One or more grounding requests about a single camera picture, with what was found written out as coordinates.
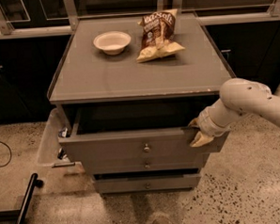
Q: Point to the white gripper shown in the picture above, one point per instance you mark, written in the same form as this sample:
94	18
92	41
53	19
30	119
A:
206	124

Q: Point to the grey top drawer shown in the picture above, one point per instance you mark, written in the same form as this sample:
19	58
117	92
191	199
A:
153	145

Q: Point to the grey drawer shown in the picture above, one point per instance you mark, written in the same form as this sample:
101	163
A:
194	160
124	185
153	145

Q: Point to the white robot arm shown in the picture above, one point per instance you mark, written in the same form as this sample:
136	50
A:
237	98

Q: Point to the grey drawer cabinet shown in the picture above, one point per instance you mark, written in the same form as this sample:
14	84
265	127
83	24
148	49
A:
124	95

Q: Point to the grey bottom drawer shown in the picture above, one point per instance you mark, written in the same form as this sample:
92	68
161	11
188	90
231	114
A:
124	185

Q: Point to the grey middle drawer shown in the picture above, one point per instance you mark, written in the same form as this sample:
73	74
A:
194	160

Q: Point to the brown chip bag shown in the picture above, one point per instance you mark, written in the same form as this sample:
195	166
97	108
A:
158	35

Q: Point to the white paper bowl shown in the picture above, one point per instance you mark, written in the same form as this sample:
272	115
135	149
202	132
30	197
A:
112	43

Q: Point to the crumpled snack wrapper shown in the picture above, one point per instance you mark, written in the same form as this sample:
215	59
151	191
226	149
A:
62	133

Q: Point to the clear plastic bin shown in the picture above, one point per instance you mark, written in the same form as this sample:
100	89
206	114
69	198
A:
50	153

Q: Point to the black metal bar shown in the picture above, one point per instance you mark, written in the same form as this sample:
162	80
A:
34	182

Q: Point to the metal railing frame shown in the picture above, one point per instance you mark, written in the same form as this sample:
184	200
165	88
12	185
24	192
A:
32	18

